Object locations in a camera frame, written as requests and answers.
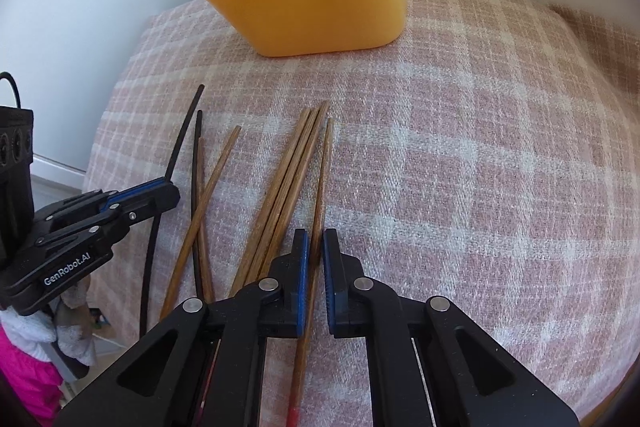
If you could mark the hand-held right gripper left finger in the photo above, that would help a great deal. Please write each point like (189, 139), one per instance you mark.
(300, 287)

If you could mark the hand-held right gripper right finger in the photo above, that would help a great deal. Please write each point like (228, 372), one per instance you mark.
(330, 287)

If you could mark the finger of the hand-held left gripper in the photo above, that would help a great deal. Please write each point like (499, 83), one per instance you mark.
(135, 190)
(150, 202)

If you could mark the black chopstick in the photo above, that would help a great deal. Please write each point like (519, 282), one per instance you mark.
(193, 187)
(148, 279)

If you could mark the brown wooden chopstick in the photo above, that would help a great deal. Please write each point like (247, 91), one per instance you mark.
(279, 177)
(298, 177)
(289, 177)
(322, 182)
(206, 252)
(220, 174)

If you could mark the person's left hand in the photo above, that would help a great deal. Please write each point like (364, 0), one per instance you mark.
(30, 329)

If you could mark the pink plaid cloth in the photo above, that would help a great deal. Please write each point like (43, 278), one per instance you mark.
(450, 157)

